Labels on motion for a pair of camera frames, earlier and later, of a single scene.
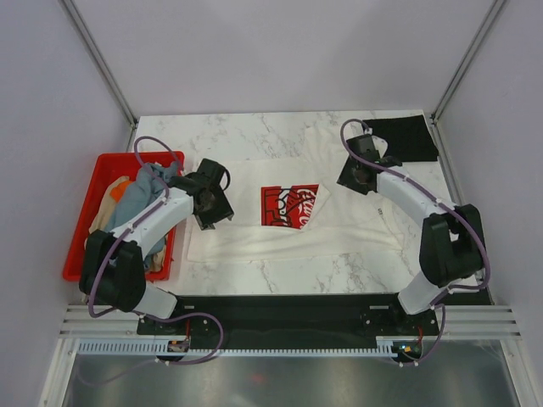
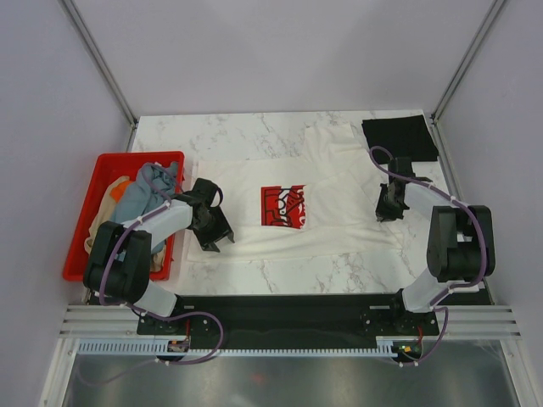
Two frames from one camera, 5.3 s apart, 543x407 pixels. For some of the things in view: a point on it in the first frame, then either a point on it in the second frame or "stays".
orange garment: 117,192 stays
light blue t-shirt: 142,191 stays
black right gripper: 346,177 -> 384,214
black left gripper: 222,211 -> 221,231
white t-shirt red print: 293,208 stays
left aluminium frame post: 102,67 stays
